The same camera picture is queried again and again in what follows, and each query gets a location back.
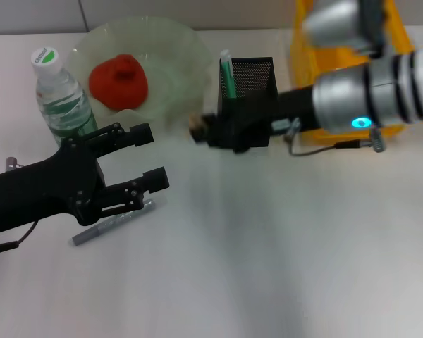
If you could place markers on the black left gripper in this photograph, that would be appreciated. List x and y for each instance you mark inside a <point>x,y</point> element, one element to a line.
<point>46,190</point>

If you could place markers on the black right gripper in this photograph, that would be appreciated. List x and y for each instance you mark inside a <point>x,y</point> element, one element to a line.
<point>296,109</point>

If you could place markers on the mint green pen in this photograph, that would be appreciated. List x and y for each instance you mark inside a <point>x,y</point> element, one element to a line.
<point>228,77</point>

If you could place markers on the red-orange knitted toy orange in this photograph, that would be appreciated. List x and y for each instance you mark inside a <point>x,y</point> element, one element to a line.
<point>120,84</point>

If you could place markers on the silver glitter marker pen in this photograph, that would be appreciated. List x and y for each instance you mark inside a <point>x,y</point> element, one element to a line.
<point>91,234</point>

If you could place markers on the clear green-label water bottle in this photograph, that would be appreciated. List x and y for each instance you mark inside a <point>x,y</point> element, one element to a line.
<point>60,95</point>

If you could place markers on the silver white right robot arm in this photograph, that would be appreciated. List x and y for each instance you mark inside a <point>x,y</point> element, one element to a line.
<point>373,95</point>

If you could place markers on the black mesh pen holder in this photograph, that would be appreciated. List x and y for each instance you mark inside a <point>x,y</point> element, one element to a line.
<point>254,81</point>

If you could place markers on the pale green glass fruit plate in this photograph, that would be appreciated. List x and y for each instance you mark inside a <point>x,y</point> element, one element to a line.
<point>176,70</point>

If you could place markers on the yellow plastic bin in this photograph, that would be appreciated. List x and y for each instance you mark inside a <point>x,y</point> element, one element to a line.
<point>303,63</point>

